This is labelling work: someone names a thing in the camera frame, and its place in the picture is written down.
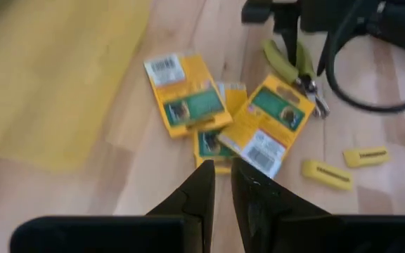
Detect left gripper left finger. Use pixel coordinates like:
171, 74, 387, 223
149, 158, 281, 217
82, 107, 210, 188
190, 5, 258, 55
146, 160, 217, 253

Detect translucent yellow plastic bin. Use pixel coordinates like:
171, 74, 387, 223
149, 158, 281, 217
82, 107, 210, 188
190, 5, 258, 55
0, 0, 153, 173

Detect yellow crayon box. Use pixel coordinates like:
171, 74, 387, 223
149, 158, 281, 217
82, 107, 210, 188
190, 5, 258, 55
193, 82, 249, 175
143, 52, 234, 138
218, 73, 316, 179

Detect yellow eraser block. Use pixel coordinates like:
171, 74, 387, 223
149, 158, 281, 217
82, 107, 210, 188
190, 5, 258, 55
342, 146, 390, 169
300, 160, 354, 191

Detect green-handled pliers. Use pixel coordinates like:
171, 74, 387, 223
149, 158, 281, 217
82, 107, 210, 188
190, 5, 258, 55
261, 38, 330, 119

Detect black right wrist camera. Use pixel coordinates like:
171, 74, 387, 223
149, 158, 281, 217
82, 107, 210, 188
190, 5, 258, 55
366, 0, 405, 55

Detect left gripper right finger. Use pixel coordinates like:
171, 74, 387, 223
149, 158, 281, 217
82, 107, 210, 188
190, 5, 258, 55
230, 157, 332, 253

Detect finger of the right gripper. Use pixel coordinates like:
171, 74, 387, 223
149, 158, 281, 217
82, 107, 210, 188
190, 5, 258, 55
316, 33, 333, 77
274, 20, 300, 67

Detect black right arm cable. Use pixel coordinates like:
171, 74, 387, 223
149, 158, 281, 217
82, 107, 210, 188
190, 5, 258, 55
323, 0, 405, 114

